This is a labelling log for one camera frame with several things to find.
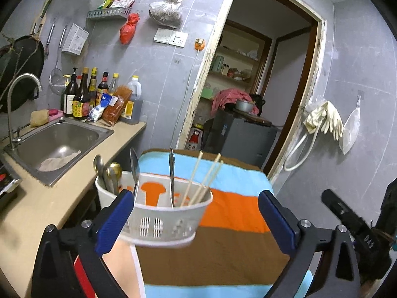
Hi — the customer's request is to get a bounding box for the white wall switch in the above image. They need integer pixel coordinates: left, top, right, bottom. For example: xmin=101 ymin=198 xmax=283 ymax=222
xmin=153 ymin=28 xmax=174 ymax=44

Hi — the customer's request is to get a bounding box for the white plastic utensil basket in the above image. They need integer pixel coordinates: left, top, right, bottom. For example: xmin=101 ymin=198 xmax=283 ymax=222
xmin=95 ymin=171 xmax=214 ymax=249

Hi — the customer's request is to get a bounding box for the pink cloth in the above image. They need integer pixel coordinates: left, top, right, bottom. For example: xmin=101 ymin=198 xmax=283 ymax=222
xmin=211 ymin=88 xmax=259 ymax=117

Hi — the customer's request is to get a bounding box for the steel sink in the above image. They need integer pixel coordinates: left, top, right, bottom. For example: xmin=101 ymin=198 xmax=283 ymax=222
xmin=3 ymin=117 xmax=115 ymax=187

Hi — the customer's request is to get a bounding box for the white wall socket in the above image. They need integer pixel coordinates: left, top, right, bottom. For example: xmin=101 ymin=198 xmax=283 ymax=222
xmin=169 ymin=31 xmax=189 ymax=48

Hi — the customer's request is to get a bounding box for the black bag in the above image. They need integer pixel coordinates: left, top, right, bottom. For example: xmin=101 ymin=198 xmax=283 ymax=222
xmin=248 ymin=94 xmax=266 ymax=115

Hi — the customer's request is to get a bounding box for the red plastic bag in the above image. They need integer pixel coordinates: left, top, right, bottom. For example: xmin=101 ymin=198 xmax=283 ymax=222
xmin=120 ymin=13 xmax=140 ymax=44

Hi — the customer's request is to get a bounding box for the cream rubber glove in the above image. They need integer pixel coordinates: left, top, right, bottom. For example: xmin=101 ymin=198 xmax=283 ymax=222
xmin=321 ymin=101 xmax=344 ymax=141
xmin=303 ymin=106 xmax=326 ymax=134

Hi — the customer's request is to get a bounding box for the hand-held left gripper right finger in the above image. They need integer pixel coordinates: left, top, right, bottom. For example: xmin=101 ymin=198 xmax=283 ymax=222
xmin=258 ymin=190 xmax=362 ymax=298

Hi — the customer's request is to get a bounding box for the yellow sponge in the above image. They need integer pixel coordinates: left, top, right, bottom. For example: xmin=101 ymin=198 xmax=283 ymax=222
xmin=30 ymin=109 xmax=50 ymax=127

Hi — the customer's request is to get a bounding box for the worn door frame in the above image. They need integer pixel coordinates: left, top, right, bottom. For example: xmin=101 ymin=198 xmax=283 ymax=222
xmin=175 ymin=0 xmax=328 ymax=184

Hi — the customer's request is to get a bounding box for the hanging steel ladle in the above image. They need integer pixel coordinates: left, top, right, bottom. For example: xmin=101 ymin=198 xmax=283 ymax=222
xmin=44 ymin=23 xmax=56 ymax=57

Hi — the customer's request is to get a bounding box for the striped multicolour cloth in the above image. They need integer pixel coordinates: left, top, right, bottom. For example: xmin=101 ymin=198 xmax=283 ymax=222
xmin=102 ymin=149 xmax=314 ymax=298

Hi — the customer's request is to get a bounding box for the gold spoon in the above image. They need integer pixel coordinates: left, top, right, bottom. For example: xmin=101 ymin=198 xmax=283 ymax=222
xmin=106 ymin=162 xmax=123 ymax=194

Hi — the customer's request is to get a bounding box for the clear plastic bag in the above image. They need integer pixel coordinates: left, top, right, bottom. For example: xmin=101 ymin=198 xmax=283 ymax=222
xmin=149 ymin=0 xmax=188 ymax=28

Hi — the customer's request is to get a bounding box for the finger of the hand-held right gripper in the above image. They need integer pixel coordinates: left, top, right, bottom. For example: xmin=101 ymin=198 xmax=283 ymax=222
xmin=321 ymin=189 xmax=362 ymax=233

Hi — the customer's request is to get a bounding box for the orange noodle packet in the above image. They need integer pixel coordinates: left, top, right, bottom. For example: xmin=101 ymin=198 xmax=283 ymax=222
xmin=102 ymin=85 xmax=132 ymax=127

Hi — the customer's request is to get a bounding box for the grey wall shelf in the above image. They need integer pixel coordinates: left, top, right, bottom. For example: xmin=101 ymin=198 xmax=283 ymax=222
xmin=87 ymin=6 xmax=132 ymax=21

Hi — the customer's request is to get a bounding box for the row of sauce bottles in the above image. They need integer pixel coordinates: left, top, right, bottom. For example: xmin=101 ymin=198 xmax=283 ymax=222
xmin=73 ymin=67 xmax=90 ymax=118

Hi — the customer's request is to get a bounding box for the grey cabinet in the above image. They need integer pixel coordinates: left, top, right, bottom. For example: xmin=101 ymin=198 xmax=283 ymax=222
xmin=203 ymin=110 xmax=278 ymax=166

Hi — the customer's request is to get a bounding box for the wooden shelf unit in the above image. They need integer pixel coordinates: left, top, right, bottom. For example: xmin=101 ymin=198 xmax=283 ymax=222
xmin=198 ymin=20 xmax=273 ymax=125

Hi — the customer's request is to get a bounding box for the hanging wire strainer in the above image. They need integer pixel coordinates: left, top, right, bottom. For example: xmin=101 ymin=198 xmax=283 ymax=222
xmin=50 ymin=25 xmax=68 ymax=94

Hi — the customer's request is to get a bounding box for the white hose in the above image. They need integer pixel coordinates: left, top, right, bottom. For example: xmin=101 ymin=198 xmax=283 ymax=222
xmin=283 ymin=124 xmax=320 ymax=172

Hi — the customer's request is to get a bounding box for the black hanging wok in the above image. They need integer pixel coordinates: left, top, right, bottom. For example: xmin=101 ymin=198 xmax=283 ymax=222
xmin=0 ymin=35 xmax=45 ymax=114

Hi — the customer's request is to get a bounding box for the dark sauce bottle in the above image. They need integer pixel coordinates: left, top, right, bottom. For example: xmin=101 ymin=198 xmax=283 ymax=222
xmin=88 ymin=68 xmax=99 ymax=106

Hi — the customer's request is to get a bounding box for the black induction cooker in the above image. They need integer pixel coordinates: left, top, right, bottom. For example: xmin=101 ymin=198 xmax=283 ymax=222
xmin=0 ymin=161 xmax=22 ymax=212

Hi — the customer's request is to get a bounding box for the hanging wooden spatula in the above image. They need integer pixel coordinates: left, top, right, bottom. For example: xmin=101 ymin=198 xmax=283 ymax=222
xmin=31 ymin=0 xmax=55 ymax=36

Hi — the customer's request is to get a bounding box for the red label sauce bottle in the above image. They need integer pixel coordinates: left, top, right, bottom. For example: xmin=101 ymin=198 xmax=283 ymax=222
xmin=98 ymin=72 xmax=110 ymax=106

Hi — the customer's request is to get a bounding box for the wooden board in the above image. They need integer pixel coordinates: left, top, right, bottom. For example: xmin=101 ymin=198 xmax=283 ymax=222
xmin=240 ymin=113 xmax=273 ymax=127

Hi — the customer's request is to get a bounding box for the steel faucet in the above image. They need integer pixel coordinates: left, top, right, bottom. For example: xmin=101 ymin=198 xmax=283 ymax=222
xmin=7 ymin=73 xmax=42 ymax=151

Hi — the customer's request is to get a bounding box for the dark pump bottle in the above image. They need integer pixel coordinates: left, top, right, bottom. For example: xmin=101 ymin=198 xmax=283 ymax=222
xmin=64 ymin=67 xmax=79 ymax=117

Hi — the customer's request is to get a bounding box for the blue white bag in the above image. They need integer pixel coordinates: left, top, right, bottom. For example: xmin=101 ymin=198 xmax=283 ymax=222
xmin=89 ymin=93 xmax=117 ymax=121

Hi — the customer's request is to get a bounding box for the white power cable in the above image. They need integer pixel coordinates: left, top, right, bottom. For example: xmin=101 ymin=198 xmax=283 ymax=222
xmin=181 ymin=50 xmax=199 ymax=131

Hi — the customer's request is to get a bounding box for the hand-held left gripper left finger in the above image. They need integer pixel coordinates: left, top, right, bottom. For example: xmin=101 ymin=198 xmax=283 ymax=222
xmin=31 ymin=189 xmax=134 ymax=298

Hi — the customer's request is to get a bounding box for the dried branch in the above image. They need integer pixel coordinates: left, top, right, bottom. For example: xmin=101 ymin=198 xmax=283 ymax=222
xmin=0 ymin=33 xmax=42 ymax=100

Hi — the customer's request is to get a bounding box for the large vinegar jug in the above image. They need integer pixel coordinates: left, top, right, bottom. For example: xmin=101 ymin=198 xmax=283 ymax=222
xmin=119 ymin=75 xmax=145 ymax=125

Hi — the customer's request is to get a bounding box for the clear yellow cap bottle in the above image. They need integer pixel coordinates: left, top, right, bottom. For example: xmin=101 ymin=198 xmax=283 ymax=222
xmin=109 ymin=73 xmax=120 ymax=95

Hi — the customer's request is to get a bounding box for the small white wall basket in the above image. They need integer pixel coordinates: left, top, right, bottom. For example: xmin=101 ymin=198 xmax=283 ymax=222
xmin=61 ymin=23 xmax=90 ymax=56

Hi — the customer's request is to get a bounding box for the silver spoon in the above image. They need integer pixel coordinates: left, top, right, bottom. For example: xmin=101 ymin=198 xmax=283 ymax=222
xmin=130 ymin=147 xmax=141 ymax=200

